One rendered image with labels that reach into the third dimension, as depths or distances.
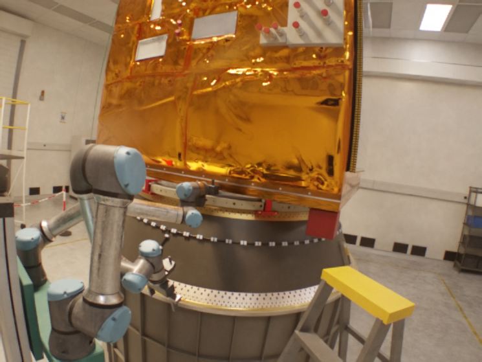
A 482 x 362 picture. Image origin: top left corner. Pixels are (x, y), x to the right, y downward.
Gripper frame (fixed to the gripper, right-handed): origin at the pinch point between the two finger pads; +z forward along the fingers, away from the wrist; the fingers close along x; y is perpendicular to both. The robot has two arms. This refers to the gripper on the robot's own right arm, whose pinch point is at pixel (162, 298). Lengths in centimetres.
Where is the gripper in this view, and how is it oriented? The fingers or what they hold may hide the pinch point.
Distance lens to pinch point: 122.4
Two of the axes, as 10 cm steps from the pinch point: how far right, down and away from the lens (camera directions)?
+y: -5.4, 4.0, -7.4
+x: 8.4, 2.6, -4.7
